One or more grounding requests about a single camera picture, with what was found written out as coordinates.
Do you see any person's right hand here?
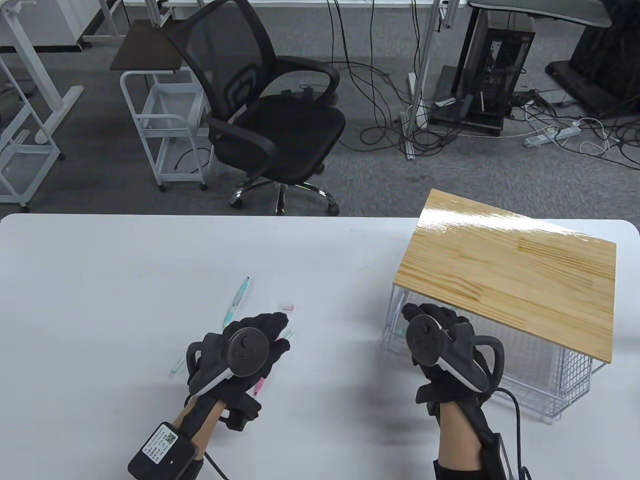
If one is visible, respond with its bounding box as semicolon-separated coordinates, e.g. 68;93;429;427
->
402;303;494;407

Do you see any person's left hand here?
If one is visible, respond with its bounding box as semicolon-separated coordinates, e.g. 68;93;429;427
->
200;312;292;407

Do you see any teal double-ended highlighter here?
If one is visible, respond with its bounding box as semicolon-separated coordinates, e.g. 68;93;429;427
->
223;276;251;327

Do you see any pink double-ended highlighter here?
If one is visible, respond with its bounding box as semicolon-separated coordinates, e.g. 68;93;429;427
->
254;337;282;397

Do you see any white wire basket wooden top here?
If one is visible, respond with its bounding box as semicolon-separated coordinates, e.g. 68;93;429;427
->
381;188;618;425

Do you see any person's left forearm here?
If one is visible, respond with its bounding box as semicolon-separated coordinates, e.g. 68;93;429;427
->
172;397;227;460

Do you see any person's right forearm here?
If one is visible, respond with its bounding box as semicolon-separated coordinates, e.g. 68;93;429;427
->
433;400;490;480

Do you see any black wrist-worn box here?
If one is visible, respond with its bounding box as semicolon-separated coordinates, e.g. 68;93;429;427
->
481;435;532;480
127;422;201;480

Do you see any black mesh office chair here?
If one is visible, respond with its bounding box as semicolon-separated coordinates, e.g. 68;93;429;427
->
166;0;347;217

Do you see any white power strip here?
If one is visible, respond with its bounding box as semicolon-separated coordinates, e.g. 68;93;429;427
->
523;125;582;149

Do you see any black computer tower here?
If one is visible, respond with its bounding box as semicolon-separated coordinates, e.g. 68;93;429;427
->
429;9;537;138

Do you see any black stand base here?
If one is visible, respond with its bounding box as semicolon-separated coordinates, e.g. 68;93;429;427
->
545;0;640;119

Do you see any white cart with brown top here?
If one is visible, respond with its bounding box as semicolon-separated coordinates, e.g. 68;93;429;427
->
110;20;212;193

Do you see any white standing desk leg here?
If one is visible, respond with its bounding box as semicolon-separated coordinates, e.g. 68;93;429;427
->
0;0;85;146

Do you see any grey desk top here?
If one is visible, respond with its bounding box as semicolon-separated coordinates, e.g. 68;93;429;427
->
467;0;613;29

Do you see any white cabinet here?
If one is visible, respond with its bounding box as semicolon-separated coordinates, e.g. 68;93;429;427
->
20;0;126;52

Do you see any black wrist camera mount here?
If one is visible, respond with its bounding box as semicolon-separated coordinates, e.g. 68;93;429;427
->
225;395;263;432
416;382;444;427

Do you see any black glove cable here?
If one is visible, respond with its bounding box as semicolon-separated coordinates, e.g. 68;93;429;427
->
495;387;524;470
202;452;229;480

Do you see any tangle of black floor cables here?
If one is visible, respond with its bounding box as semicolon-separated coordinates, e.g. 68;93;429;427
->
327;0;640;168

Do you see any aluminium frame leg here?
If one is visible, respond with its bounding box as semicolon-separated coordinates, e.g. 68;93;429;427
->
401;0;449;162

